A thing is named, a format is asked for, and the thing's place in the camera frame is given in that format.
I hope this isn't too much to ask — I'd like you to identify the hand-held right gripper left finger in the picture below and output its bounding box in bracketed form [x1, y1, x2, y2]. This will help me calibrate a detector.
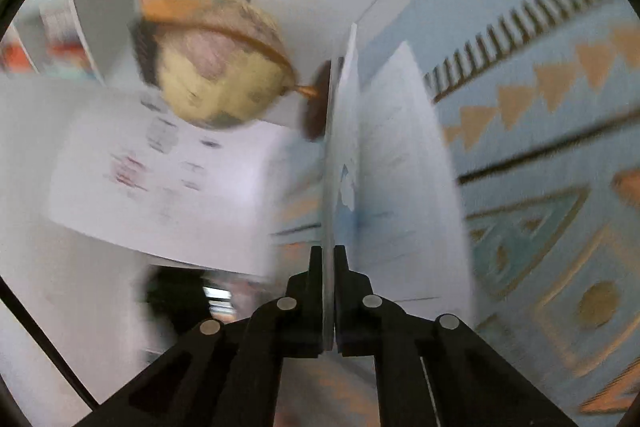
[75, 246, 324, 427]

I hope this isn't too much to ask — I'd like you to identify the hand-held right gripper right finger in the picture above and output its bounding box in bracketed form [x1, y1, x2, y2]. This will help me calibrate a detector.
[334, 245, 578, 427]

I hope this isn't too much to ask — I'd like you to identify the light blue cartoon figures book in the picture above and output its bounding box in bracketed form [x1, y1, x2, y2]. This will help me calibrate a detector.
[47, 23, 476, 353]

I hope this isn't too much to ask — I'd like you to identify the row of pastel spine books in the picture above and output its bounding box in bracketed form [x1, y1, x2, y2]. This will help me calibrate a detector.
[0, 0, 103, 82]

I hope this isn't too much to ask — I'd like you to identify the beige globe on wooden base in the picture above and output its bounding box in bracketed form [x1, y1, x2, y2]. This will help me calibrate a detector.
[131, 0, 333, 142]

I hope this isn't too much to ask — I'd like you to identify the row of dark bound volumes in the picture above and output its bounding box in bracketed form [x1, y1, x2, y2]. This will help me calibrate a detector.
[131, 19, 166, 88]

